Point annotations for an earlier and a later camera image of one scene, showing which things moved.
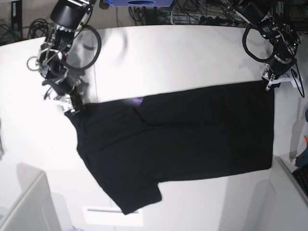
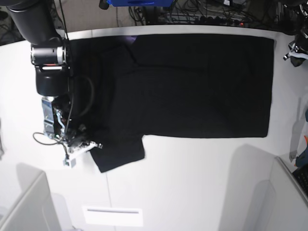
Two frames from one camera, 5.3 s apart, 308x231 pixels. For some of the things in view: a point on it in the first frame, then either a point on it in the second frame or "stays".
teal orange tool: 301,160 stays
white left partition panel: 34,210 stays
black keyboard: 301,174 stays
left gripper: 65,85 to 75,137
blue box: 141,3 stays
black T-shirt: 131,145 to 123,87
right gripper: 280,64 to 297,56
